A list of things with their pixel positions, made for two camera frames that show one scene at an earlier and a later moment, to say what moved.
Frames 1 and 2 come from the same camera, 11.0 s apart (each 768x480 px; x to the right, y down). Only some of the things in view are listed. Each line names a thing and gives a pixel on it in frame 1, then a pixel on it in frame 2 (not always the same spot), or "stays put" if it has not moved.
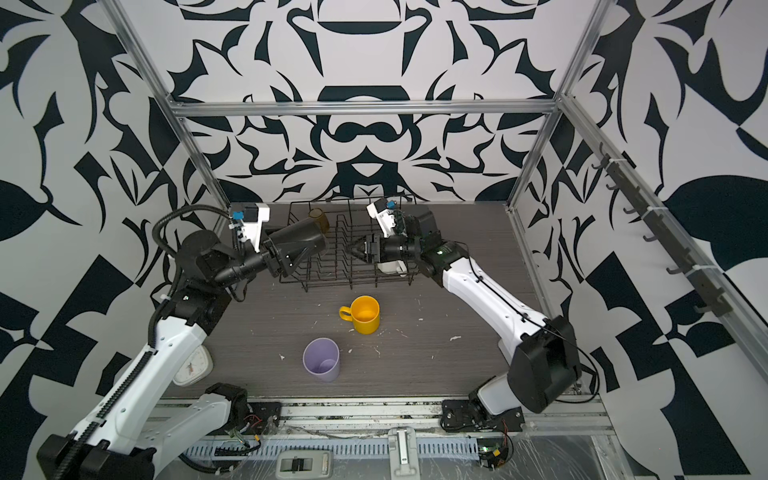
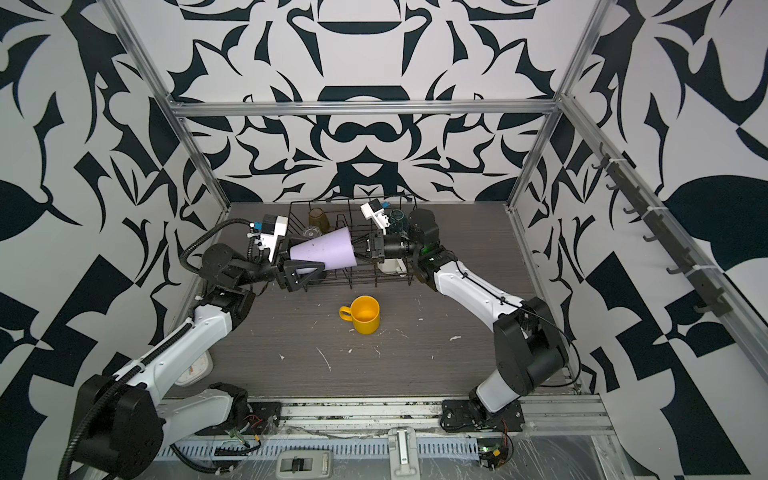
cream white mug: x=393 y=267 stays put
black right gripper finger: x=361 y=249 stays put
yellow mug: x=364 y=312 stays put
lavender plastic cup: x=321 y=357 -> x=334 y=250
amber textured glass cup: x=321 y=217 stays put
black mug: x=309 y=233 -> x=317 y=277
